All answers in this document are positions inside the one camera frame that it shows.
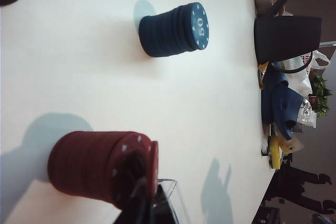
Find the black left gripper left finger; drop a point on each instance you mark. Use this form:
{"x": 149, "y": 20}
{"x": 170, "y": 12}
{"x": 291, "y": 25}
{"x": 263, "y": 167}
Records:
{"x": 136, "y": 208}

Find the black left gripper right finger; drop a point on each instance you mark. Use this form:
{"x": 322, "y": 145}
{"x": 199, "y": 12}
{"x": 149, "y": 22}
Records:
{"x": 165, "y": 213}

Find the red poker chip stack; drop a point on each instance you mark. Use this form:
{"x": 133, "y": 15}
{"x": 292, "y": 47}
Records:
{"x": 86, "y": 169}

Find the blue poker chip stack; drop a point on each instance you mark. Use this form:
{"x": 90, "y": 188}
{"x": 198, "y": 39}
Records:
{"x": 168, "y": 32}

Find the blue cloth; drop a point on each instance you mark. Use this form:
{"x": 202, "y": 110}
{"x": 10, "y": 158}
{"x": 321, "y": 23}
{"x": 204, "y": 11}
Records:
{"x": 278, "y": 103}

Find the white plastic bag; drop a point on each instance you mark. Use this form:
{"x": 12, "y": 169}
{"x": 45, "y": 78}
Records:
{"x": 299, "y": 79}

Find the green plant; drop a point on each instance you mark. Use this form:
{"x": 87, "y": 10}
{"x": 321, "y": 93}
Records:
{"x": 321, "y": 95}

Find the black metal stand frame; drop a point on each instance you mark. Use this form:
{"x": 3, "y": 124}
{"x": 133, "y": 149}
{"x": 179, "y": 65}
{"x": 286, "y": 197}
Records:
{"x": 291, "y": 182}

